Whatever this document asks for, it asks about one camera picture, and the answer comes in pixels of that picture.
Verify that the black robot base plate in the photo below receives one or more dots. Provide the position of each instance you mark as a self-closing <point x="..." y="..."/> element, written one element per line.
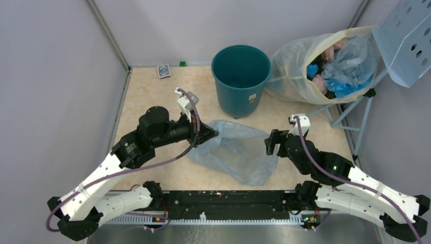
<point x="229" y="205"/>

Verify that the large translucent sack of bags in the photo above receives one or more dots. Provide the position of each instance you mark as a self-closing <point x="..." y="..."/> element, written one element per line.
<point x="325" y="69"/>

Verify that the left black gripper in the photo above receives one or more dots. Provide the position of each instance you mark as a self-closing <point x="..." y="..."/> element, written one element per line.
<point x="205" y="133"/>

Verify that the playing card deck box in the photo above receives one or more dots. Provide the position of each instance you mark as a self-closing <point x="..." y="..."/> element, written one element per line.
<point x="163" y="71"/>

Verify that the perforated white metal panel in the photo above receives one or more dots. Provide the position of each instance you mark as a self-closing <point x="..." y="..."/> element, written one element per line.
<point x="402" y="34"/>

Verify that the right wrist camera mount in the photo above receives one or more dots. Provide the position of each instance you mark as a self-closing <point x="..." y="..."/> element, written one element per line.
<point x="299" y="122"/>

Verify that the teal plastic trash bin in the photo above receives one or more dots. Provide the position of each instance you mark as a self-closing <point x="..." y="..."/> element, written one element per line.
<point x="240" y="73"/>

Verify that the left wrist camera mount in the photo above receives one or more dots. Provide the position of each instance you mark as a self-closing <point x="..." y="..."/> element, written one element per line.
<point x="184" y="103"/>

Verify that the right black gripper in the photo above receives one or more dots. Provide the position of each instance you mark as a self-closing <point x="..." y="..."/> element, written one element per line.
<point x="276" y="136"/>

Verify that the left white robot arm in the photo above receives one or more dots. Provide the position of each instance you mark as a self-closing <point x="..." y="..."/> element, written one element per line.
<point x="82" y="211"/>

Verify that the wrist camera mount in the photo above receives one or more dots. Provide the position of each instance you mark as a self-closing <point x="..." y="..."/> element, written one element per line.
<point x="299" y="122"/>
<point x="184" y="103"/>

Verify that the light blue trash bag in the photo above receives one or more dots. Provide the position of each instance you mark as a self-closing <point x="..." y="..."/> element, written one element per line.
<point x="238" y="151"/>

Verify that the white cable comb strip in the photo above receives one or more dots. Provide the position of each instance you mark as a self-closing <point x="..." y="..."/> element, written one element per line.
<point x="145" y="219"/>

